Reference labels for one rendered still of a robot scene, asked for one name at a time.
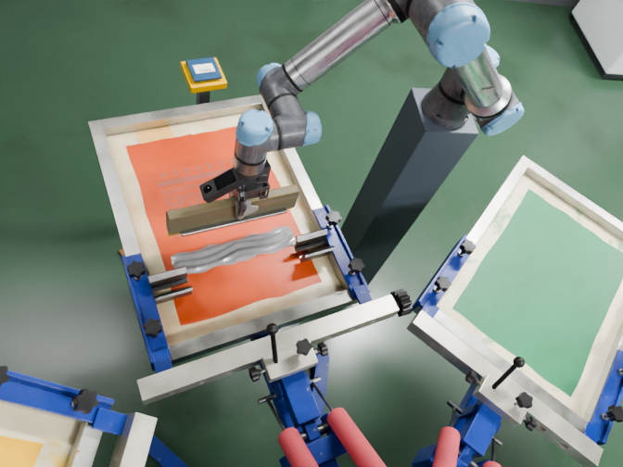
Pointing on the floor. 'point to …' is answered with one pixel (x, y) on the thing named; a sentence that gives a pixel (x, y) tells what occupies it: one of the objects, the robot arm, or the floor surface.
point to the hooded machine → (602, 34)
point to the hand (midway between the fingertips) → (234, 210)
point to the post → (203, 84)
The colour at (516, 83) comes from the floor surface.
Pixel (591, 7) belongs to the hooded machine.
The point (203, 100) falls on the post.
